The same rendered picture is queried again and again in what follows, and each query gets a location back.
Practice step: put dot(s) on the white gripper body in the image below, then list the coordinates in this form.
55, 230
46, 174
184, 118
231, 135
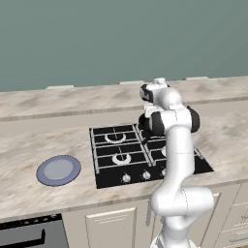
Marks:
151, 110

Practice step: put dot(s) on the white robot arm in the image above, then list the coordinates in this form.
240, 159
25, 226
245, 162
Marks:
177, 151

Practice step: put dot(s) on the black pan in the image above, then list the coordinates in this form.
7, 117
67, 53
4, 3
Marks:
144, 124

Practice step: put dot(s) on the pale beige slab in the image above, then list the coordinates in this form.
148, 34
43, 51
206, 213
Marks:
60, 87
131, 82
196, 78

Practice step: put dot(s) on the black gas hob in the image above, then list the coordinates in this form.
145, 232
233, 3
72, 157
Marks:
109, 155

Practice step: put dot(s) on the silver hob knob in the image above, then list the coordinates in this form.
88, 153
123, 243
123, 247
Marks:
163, 172
146, 175
126, 177

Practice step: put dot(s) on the blue grey plate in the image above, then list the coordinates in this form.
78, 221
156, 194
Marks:
58, 170

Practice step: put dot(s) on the cream cupboard door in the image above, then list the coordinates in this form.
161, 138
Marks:
111, 227
210, 223

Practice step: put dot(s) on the cream drawer front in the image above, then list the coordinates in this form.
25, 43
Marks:
237, 214
234, 239

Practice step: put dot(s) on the grey black dishwasher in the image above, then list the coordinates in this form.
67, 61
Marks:
29, 231

